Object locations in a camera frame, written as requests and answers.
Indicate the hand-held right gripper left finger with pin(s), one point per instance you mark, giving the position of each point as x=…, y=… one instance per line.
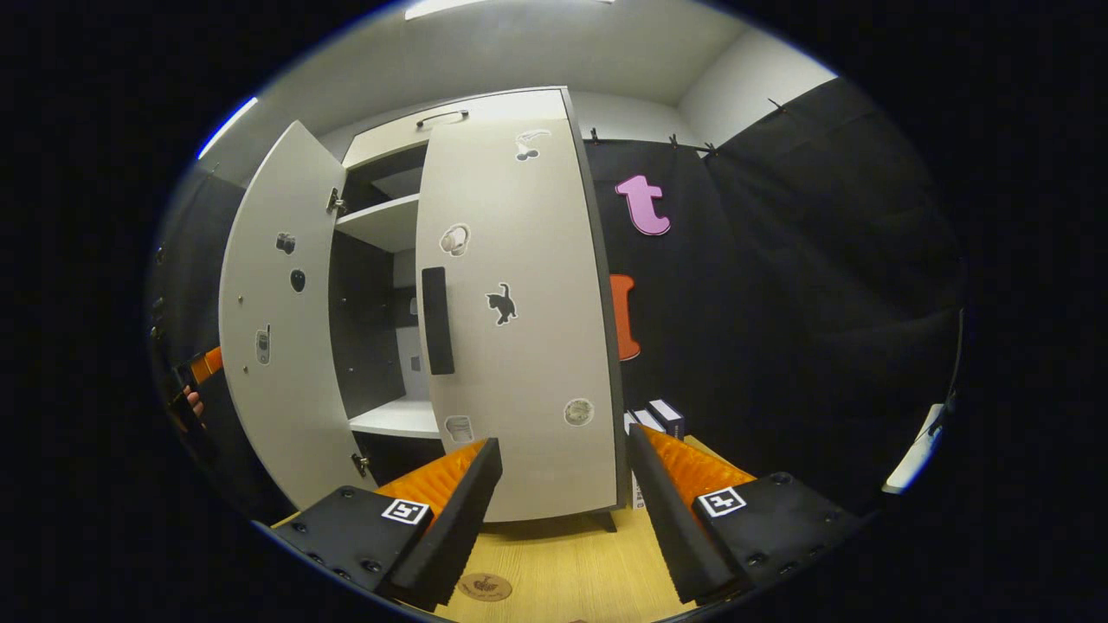
x=459, y=519

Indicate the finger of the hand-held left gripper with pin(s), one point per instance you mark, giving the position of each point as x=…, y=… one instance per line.
x=208, y=363

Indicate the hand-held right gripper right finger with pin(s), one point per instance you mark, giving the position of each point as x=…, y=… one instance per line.
x=666, y=510

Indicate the round wooden coaster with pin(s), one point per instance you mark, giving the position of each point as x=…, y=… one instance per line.
x=485, y=587

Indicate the white cabinet door with hinges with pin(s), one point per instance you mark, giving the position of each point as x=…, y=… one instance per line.
x=277, y=415

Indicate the white cabinet with shelves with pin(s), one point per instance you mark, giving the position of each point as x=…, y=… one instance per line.
x=398, y=420

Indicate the long ceiling tube light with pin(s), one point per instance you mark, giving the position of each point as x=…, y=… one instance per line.
x=227, y=128

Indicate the black backdrop cloth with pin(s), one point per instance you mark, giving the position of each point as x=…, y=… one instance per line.
x=779, y=303

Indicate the white side table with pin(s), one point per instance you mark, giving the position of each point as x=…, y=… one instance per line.
x=909, y=463

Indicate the white cabinet drawer front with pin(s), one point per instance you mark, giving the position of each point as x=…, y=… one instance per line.
x=389, y=138

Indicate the rectangular ceiling light panel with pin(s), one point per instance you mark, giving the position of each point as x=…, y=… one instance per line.
x=502, y=5

